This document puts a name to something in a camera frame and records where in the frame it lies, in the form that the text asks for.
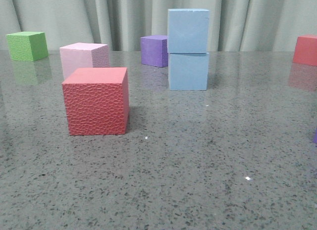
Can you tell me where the grey-green curtain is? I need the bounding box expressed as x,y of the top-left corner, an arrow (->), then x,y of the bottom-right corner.
0,0 -> 317,51

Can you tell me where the pink foam cube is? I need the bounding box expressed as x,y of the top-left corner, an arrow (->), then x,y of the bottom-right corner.
59,43 -> 110,79

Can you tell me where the red cube at right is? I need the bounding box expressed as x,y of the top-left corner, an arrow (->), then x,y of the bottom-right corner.
293,35 -> 317,66

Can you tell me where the purple cube at edge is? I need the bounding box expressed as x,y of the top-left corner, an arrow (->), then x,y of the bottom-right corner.
313,129 -> 317,143

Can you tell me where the green foam cube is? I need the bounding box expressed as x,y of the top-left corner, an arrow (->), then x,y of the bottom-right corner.
6,32 -> 49,61

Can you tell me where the light blue foam cube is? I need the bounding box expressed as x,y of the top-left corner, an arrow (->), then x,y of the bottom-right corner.
168,53 -> 210,90

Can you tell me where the purple foam cube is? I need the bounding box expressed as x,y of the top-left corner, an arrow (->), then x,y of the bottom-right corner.
140,35 -> 168,67

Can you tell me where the large red textured cube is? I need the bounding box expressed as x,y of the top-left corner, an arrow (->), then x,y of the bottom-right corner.
62,67 -> 129,136

